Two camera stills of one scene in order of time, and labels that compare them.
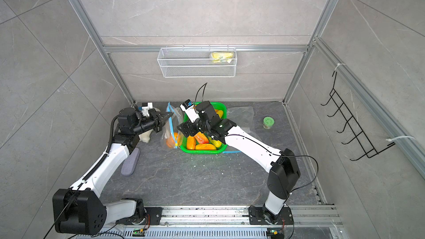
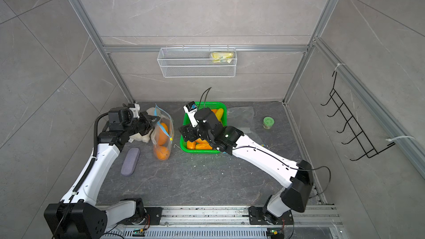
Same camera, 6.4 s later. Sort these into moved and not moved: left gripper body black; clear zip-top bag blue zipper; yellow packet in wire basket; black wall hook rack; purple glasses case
Moved: clear zip-top bag blue zipper
Not moved: yellow packet in wire basket; purple glasses case; left gripper body black; black wall hook rack
